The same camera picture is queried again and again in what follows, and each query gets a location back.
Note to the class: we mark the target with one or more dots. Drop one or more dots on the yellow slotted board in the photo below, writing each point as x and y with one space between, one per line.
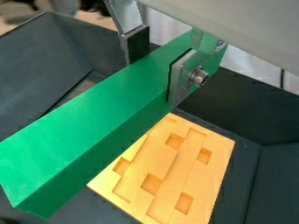
164 180

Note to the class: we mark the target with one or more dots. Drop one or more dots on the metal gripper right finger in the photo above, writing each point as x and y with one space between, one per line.
195 66

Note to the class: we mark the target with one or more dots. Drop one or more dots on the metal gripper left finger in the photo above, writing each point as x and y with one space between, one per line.
134 32

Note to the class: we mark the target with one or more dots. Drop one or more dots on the green long block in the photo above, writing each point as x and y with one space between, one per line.
52 157

